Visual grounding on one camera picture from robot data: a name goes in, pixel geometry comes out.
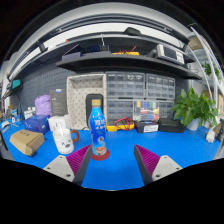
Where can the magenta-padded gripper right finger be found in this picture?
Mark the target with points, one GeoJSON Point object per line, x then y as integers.
{"type": "Point", "coordinates": [165, 166]}

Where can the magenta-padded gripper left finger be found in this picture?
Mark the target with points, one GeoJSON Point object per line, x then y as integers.
{"type": "Point", "coordinates": [60, 166]}

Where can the blue drink bottle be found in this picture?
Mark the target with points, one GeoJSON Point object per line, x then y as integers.
{"type": "Point", "coordinates": [97, 130]}

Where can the white mug with face print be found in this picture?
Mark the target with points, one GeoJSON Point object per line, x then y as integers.
{"type": "Point", "coordinates": [63, 143]}

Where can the white spoon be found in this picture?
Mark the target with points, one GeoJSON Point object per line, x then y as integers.
{"type": "Point", "coordinates": [61, 130]}

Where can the brown cardboard box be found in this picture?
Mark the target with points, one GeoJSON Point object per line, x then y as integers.
{"type": "Point", "coordinates": [26, 142]}

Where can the plain black box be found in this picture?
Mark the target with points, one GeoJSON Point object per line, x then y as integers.
{"type": "Point", "coordinates": [171, 126]}

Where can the black box with white label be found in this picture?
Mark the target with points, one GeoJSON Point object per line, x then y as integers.
{"type": "Point", "coordinates": [146, 127]}

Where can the small white carton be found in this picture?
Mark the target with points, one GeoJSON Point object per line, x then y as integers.
{"type": "Point", "coordinates": [56, 121]}

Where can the flat round red coaster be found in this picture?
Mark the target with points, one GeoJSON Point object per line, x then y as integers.
{"type": "Point", "coordinates": [106, 156]}

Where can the dark blue carton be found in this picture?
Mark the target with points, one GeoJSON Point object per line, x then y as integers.
{"type": "Point", "coordinates": [36, 124]}

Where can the white power adapter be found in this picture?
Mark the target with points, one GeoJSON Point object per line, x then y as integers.
{"type": "Point", "coordinates": [210, 136]}

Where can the clear box of coloured parts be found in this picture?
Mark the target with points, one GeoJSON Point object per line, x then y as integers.
{"type": "Point", "coordinates": [146, 110]}

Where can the dark grey flat package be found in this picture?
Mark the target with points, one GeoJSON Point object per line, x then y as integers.
{"type": "Point", "coordinates": [58, 103]}

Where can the purple plastic bag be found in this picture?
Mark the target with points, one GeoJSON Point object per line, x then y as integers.
{"type": "Point", "coordinates": [43, 105]}

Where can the black clamp stand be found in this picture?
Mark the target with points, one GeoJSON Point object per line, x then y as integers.
{"type": "Point", "coordinates": [220, 130]}

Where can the green plant in white pot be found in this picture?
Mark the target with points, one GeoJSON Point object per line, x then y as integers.
{"type": "Point", "coordinates": [193, 106]}

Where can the beige perforated tray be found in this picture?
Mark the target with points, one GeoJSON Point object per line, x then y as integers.
{"type": "Point", "coordinates": [76, 100]}

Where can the grey small-parts drawer cabinet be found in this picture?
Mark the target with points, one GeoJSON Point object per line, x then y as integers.
{"type": "Point", "coordinates": [160, 87]}
{"type": "Point", "coordinates": [125, 85]}

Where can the teal lamp head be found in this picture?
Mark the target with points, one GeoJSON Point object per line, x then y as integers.
{"type": "Point", "coordinates": [16, 84]}

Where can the white shelf unit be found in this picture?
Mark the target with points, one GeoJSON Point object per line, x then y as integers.
{"type": "Point", "coordinates": [213, 80]}

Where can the yellow meter with red leads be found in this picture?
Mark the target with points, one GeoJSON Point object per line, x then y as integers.
{"type": "Point", "coordinates": [128, 53]}

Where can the long white light bar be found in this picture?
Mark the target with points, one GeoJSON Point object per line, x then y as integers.
{"type": "Point", "coordinates": [93, 29]}

